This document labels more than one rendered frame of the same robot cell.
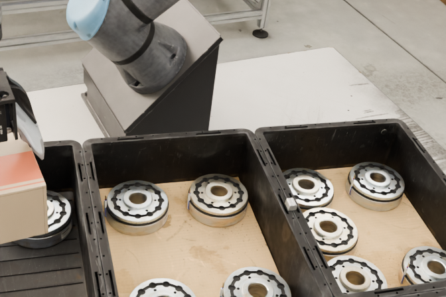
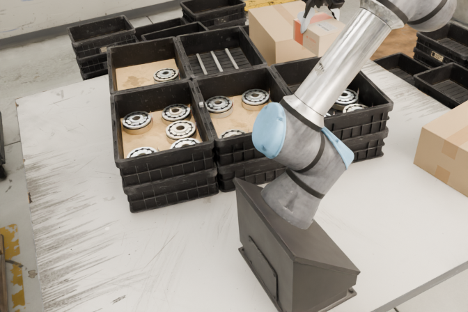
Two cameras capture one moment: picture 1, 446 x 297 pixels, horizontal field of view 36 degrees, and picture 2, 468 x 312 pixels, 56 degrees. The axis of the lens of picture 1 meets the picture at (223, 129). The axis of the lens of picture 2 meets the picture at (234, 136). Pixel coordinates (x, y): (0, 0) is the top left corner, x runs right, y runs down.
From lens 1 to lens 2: 2.04 m
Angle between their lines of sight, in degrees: 106
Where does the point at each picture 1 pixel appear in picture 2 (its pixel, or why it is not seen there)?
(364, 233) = (159, 142)
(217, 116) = (232, 289)
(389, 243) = (148, 139)
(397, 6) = not seen: outside the picture
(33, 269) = not seen: hidden behind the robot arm
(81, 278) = not seen: hidden behind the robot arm
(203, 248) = (240, 127)
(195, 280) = (243, 115)
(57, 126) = (358, 254)
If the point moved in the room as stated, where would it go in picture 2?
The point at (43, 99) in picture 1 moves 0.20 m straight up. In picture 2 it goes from (386, 285) to (399, 236)
